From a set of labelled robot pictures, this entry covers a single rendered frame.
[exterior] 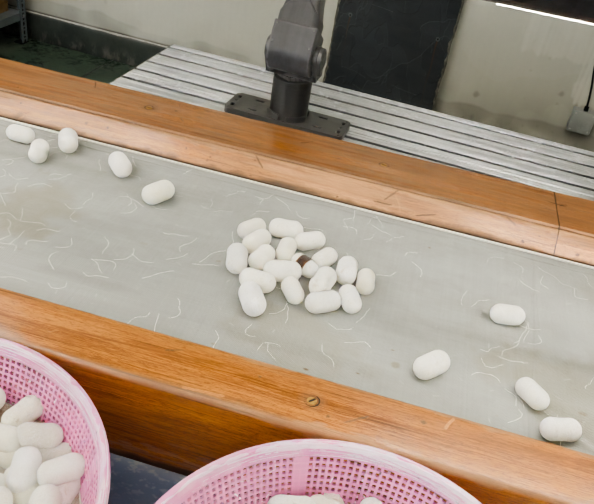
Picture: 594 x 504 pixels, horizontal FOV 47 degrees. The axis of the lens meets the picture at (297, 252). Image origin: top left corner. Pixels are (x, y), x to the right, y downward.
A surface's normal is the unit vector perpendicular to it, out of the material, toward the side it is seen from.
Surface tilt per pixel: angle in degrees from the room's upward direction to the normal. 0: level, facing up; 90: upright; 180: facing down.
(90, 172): 0
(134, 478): 0
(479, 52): 90
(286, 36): 60
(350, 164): 0
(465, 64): 90
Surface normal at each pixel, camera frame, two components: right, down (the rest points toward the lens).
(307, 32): -0.18, 0.04
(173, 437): -0.23, 0.53
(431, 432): 0.14, -0.81
